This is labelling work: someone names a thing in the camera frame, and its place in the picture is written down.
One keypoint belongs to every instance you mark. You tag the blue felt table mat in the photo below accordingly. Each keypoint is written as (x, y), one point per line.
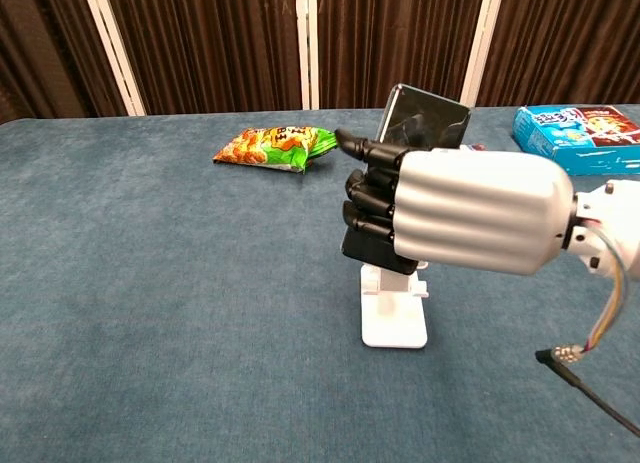
(175, 293)

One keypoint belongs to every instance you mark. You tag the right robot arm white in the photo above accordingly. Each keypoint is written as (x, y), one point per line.
(607, 218)

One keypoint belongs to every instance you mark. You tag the white phone stand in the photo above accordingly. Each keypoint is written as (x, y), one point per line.
(394, 313)

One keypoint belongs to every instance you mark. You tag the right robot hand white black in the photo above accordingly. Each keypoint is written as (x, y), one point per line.
(475, 210)

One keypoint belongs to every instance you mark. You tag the black smartphone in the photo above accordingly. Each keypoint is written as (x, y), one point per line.
(425, 114)

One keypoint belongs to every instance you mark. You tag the brown curtain screen panel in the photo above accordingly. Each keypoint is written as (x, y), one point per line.
(45, 48)
(565, 38)
(390, 33)
(210, 43)

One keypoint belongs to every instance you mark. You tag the orange green snack bag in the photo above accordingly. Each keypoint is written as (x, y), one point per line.
(265, 148)

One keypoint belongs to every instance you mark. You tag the blue and brown cookie box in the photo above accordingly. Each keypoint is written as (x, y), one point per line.
(580, 138)

